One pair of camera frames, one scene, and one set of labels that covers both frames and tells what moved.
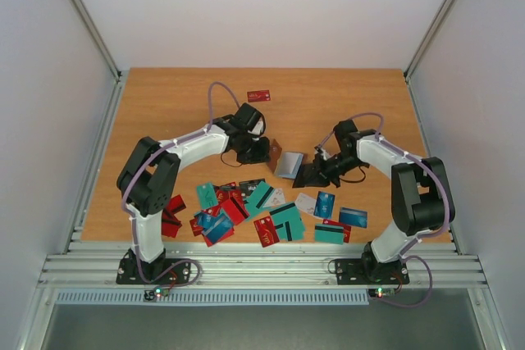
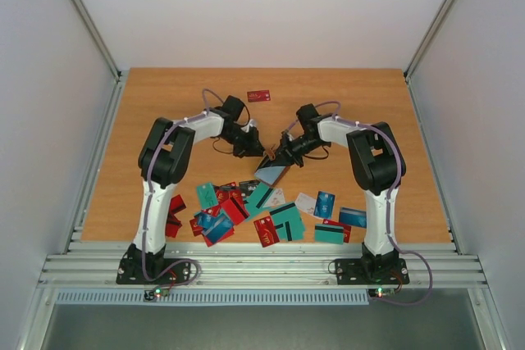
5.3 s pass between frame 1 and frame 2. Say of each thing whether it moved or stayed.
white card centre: stayed
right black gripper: moved
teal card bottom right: stayed
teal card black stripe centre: stayed
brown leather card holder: moved
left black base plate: stayed
